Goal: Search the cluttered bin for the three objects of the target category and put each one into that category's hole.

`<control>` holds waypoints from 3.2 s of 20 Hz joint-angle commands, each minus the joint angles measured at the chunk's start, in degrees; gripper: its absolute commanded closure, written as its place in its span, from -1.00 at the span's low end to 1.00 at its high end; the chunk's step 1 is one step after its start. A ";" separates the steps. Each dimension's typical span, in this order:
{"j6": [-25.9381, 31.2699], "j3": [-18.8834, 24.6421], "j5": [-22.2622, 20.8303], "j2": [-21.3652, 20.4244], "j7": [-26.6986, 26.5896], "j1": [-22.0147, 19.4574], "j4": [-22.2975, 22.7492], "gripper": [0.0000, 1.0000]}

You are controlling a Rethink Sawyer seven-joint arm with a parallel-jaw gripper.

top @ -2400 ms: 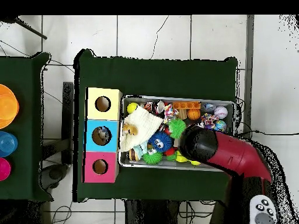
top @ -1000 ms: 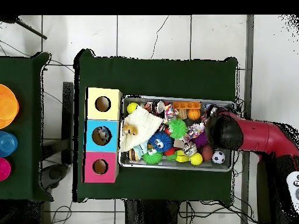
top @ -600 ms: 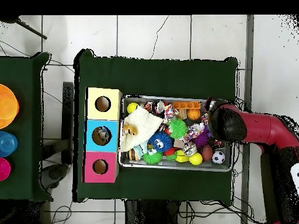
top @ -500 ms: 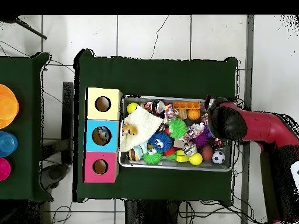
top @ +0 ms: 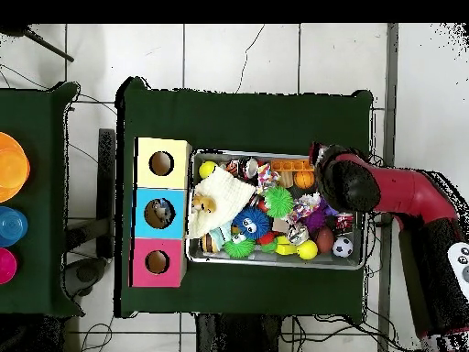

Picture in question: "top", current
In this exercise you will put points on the orange toy building brick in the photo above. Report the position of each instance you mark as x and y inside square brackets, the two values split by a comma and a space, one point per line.
[291, 165]

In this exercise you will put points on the cream knitted cloth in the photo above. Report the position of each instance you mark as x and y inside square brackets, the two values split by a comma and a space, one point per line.
[231, 189]

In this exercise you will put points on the orange plush toy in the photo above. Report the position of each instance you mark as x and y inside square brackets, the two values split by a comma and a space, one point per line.
[203, 203]

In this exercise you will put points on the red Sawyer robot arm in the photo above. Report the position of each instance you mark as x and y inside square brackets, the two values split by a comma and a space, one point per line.
[403, 190]

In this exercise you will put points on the silver mesh bin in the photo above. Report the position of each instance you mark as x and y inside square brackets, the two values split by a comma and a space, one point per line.
[205, 253]

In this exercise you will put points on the wooden box with three holes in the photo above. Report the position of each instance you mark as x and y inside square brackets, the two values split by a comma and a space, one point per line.
[161, 183]

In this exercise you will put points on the small orange basketball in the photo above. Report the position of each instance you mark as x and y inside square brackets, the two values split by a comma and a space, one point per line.
[304, 179]

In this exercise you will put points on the small green spiky ball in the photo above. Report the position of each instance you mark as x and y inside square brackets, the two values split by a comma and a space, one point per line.
[278, 201]

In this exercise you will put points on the dark green table cloth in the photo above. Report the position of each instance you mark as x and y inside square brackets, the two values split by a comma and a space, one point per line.
[256, 121]

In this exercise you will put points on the crushed black can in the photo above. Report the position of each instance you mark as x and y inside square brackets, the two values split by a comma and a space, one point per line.
[250, 168]

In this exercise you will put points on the large blue spiky ball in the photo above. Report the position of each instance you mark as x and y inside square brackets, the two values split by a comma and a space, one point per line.
[251, 223]

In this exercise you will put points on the small soccer ball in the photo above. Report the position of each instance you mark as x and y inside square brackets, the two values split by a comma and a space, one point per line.
[343, 246]

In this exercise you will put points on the yellow smooth ball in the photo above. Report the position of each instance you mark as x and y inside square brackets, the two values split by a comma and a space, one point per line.
[207, 169]

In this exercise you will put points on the green spiky toy with eyes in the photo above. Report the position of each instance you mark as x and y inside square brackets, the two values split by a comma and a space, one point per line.
[239, 248]

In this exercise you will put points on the black stand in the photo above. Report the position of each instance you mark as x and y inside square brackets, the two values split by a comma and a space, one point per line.
[106, 183]

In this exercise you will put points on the orange round bowl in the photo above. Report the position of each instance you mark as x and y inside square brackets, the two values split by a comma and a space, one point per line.
[13, 167]

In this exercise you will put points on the green covered side table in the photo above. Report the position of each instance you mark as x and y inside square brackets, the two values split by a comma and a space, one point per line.
[40, 293]

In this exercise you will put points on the blue roll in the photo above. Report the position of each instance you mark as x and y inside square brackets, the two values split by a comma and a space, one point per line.
[11, 226]

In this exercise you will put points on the pink round cup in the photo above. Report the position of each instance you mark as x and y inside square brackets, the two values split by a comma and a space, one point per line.
[6, 266]

